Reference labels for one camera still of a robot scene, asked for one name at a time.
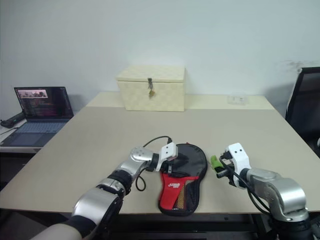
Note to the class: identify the metal latch with padlock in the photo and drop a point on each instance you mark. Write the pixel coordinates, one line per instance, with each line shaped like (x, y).
(150, 87)

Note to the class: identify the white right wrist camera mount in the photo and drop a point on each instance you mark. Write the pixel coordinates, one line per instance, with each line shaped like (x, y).
(238, 155)

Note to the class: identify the open dark laptop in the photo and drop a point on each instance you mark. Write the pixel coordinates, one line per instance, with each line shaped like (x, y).
(42, 110)

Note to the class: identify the black table frame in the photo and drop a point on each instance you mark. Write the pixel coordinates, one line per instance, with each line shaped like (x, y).
(200, 225)

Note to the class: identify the black device with green light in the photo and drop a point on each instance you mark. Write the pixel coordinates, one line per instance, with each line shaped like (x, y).
(11, 121)

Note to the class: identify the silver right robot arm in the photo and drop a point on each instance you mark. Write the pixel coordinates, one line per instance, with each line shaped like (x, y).
(280, 192)

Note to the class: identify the black and red paddle case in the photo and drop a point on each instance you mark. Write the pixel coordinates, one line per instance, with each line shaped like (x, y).
(172, 197)

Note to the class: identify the black office chair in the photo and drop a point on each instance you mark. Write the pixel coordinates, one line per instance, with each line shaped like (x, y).
(303, 105)

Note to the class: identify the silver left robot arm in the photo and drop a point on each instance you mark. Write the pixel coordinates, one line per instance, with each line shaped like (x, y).
(130, 170)

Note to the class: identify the cream woven storage box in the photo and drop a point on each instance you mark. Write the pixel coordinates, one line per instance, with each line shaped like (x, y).
(152, 100)

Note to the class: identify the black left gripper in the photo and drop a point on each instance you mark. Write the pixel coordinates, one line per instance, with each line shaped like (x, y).
(170, 166)

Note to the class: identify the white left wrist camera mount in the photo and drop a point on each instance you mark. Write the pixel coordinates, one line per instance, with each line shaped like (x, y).
(168, 151)

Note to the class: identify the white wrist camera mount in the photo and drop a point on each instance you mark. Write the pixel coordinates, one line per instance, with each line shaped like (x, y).
(238, 155)
(168, 151)

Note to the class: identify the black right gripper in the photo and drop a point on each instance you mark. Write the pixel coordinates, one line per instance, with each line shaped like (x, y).
(230, 170)

